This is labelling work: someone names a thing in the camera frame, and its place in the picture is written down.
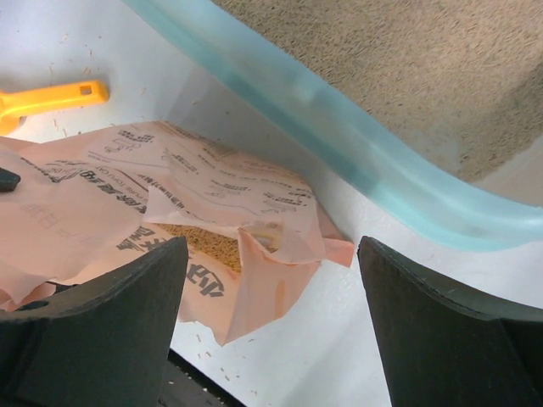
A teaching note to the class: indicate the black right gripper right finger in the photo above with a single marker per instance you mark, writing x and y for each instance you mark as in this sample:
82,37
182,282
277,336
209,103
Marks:
444,343

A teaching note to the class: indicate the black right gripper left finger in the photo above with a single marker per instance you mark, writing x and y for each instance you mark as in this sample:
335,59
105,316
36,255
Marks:
101,343

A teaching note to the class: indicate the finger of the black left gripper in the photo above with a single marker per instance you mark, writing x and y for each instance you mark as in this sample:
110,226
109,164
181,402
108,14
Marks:
8,180

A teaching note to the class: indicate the pink cat litter bag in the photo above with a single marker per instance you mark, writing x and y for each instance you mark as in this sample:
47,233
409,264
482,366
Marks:
85,204

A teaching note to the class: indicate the yellow plastic litter scoop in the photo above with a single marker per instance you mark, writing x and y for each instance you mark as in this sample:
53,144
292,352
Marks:
18,105

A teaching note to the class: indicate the teal and beige litter box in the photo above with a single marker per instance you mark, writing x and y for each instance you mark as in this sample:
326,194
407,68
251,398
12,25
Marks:
351,142

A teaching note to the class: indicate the beige cat litter in box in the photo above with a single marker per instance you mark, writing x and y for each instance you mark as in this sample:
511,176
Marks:
460,82

